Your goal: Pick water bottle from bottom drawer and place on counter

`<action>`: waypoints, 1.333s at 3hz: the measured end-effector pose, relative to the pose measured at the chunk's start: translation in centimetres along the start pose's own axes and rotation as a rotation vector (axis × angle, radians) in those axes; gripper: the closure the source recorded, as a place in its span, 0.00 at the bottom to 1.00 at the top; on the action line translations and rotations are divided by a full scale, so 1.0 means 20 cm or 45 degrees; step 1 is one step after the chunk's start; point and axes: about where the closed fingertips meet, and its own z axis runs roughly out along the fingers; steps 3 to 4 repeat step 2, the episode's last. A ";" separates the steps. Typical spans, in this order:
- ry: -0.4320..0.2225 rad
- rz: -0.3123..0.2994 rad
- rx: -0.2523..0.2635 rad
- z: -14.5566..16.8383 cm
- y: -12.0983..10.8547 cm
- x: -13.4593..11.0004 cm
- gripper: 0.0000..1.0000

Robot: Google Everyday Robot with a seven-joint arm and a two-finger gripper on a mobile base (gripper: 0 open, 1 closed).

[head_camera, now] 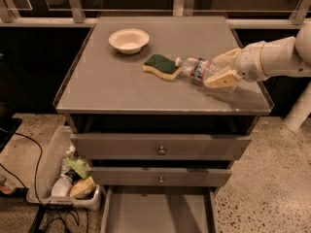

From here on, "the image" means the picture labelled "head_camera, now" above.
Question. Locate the clear plastic storage bin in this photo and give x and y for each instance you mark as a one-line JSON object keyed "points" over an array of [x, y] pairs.
{"points": [[51, 167]]}

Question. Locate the yellow sponge in bin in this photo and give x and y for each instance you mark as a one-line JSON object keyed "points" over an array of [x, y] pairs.
{"points": [[82, 188]]}

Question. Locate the green item in bin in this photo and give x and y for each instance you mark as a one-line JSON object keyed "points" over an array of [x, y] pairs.
{"points": [[79, 166]]}

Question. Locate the grey top drawer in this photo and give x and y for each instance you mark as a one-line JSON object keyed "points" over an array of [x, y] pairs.
{"points": [[160, 146]]}

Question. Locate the clear plastic water bottle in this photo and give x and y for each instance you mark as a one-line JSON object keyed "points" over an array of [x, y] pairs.
{"points": [[201, 71]]}

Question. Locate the grey bottom drawer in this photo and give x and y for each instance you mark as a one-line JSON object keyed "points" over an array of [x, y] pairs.
{"points": [[153, 209]]}

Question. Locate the grey drawer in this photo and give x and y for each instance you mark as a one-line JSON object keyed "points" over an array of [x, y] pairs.
{"points": [[160, 146], [160, 176], [153, 209]]}

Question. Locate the metal window frame railing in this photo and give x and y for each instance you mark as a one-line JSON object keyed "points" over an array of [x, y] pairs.
{"points": [[291, 12]]}

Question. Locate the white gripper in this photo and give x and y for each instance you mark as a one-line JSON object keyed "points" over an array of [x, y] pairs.
{"points": [[249, 63]]}

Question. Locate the grey middle drawer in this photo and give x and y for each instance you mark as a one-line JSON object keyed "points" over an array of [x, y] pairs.
{"points": [[160, 176]]}

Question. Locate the grey drawer cabinet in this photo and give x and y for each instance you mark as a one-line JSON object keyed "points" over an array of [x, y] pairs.
{"points": [[107, 91]]}

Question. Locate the white bowl in bin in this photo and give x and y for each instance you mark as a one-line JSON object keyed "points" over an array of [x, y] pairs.
{"points": [[61, 188]]}

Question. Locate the white post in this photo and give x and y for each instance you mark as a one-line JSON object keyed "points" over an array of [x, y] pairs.
{"points": [[300, 111]]}

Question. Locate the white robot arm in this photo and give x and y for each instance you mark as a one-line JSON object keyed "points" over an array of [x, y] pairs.
{"points": [[289, 56]]}

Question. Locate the white paper bowl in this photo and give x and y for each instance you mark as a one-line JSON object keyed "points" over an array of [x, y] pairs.
{"points": [[129, 41]]}

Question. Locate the small can on floor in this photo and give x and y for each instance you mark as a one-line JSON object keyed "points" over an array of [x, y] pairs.
{"points": [[7, 186]]}

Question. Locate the green and yellow sponge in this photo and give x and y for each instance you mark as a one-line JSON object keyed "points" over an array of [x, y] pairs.
{"points": [[162, 67]]}

